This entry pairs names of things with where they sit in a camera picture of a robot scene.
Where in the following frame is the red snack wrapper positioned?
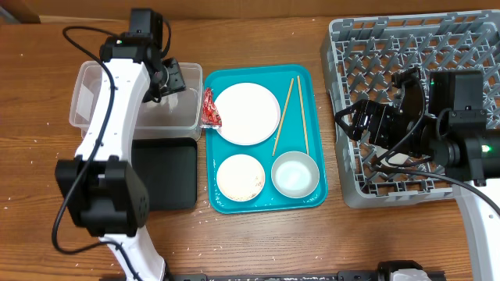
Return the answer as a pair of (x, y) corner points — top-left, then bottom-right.
(200, 87), (222, 130)

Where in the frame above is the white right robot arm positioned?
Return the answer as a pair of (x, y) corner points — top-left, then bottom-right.
(334, 67), (499, 280)

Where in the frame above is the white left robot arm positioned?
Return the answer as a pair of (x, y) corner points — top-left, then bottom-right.
(52, 9), (173, 280)

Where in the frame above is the grey dishwasher rack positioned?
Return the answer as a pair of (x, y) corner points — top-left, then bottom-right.
(320, 10), (499, 208)

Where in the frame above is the clear plastic bin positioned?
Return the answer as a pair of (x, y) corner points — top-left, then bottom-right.
(69, 61), (203, 140)

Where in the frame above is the white paper cup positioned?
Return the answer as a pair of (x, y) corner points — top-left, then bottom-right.
(381, 153), (409, 167)

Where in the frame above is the teal serving tray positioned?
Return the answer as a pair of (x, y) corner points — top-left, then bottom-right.
(205, 64), (328, 214)

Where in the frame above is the grey bowl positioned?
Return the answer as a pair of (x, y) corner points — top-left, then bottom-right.
(271, 151), (320, 199)

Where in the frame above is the large white plate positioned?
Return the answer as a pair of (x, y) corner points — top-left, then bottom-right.
(215, 83), (281, 146)

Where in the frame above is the black tray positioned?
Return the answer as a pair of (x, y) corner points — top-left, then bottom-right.
(131, 137), (198, 212)

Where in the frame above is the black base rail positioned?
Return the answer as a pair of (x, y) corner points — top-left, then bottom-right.
(99, 260), (446, 281)

